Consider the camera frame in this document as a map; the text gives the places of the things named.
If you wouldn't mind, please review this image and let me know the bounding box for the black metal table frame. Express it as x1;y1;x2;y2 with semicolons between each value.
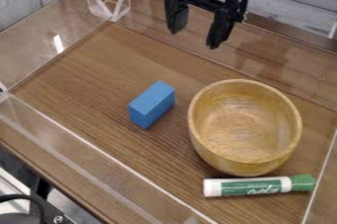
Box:
30;178;76;224

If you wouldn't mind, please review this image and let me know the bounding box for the black cable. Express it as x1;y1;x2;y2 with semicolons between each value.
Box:
0;193;47;224

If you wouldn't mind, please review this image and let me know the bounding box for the brown wooden bowl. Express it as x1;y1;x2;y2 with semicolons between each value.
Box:
188;79;303;177

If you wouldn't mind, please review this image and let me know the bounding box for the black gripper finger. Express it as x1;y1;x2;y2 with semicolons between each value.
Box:
166;0;190;35
207;8;235;49

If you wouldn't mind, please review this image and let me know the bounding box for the clear acrylic tray wall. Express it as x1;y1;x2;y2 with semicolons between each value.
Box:
0;0;337;224

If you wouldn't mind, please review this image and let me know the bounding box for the green white dry-erase marker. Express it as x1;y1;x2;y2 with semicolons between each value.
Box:
203;175;316;197

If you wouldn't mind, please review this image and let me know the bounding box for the blue rectangular block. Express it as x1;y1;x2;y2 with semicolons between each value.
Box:
128;81;175;129

